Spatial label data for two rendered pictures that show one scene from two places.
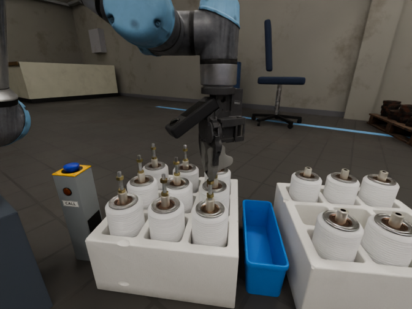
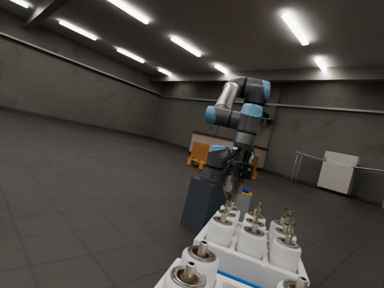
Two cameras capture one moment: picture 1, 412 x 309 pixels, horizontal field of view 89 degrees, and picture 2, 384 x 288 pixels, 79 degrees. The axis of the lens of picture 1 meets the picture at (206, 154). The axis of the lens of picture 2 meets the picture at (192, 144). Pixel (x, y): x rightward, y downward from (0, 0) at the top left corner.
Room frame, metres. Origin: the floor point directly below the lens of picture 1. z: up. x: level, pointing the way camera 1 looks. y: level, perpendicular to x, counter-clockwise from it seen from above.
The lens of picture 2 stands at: (0.42, -0.91, 0.53)
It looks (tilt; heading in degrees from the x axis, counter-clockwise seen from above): 1 degrees down; 99
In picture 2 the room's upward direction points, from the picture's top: 14 degrees clockwise
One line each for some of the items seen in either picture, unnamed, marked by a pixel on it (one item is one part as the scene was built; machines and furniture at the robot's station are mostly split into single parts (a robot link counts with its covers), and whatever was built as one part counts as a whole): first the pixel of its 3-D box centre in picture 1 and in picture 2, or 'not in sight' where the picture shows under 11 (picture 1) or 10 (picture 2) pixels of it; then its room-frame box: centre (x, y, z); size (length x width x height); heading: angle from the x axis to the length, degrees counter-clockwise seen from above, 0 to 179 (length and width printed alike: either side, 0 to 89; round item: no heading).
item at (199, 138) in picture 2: not in sight; (228, 151); (0.37, 7.13, 0.39); 2.15 x 1.70 x 0.79; 55
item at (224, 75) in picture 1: (217, 76); (245, 140); (0.46, -0.02, 0.57); 0.08 x 0.08 x 0.05
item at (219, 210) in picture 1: (209, 208); (222, 220); (0.45, -0.01, 0.25); 0.08 x 0.08 x 0.01
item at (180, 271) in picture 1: (179, 224); (245, 259); (0.58, 0.09, 0.09); 0.39 x 0.39 x 0.18; 82
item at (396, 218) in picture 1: (396, 219); (190, 271); (0.39, -0.44, 0.26); 0.02 x 0.02 x 0.03
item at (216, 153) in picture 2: not in sight; (218, 155); (0.35, 0.53, 0.47); 0.13 x 0.12 x 0.14; 178
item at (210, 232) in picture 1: (209, 236); (217, 243); (0.45, -0.01, 0.16); 0.10 x 0.10 x 0.18
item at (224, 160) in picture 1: (221, 162); (228, 188); (0.44, -0.04, 0.38); 0.06 x 0.03 x 0.09; 115
